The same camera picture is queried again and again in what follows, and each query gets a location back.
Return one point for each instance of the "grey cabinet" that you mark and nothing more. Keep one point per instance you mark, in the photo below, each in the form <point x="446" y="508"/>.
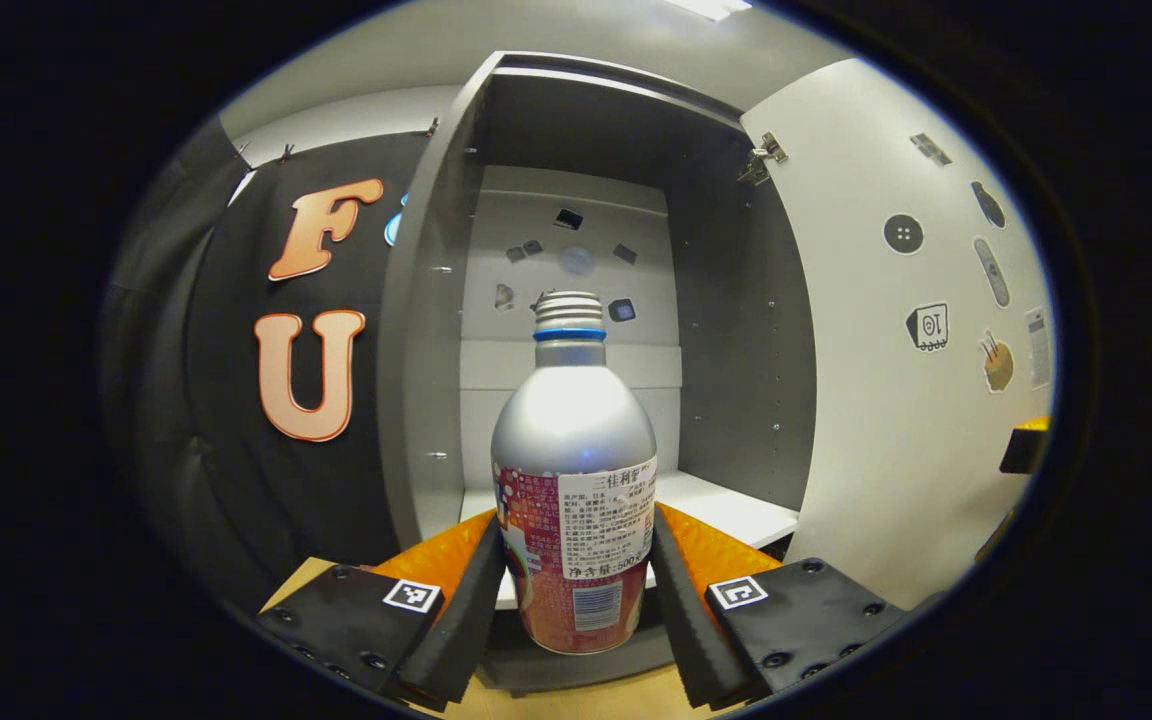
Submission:
<point x="736" y="350"/>

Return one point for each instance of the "silver bottle with red label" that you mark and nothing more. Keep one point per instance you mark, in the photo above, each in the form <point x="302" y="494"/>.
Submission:
<point x="576" y="430"/>

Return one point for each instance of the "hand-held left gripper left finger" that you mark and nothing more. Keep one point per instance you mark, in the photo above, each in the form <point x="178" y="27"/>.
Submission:
<point x="461" y="630"/>

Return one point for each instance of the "black backdrop cloth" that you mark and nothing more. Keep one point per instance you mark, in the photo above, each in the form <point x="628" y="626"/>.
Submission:
<point x="206" y="450"/>

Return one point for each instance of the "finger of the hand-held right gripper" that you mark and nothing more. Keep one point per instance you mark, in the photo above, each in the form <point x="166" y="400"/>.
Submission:
<point x="1021" y="452"/>

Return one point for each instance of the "metal door hinge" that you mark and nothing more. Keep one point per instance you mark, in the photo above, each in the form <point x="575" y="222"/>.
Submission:
<point x="761" y="158"/>

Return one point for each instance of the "white cabinet door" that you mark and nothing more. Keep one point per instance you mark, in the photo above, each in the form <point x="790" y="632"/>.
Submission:
<point x="886" y="450"/>

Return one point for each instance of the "ceiling light panel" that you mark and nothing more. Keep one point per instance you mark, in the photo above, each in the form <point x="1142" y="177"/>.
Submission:
<point x="711" y="8"/>

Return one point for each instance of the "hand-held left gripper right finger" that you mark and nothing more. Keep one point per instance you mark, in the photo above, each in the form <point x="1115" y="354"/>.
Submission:
<point x="686" y="630"/>

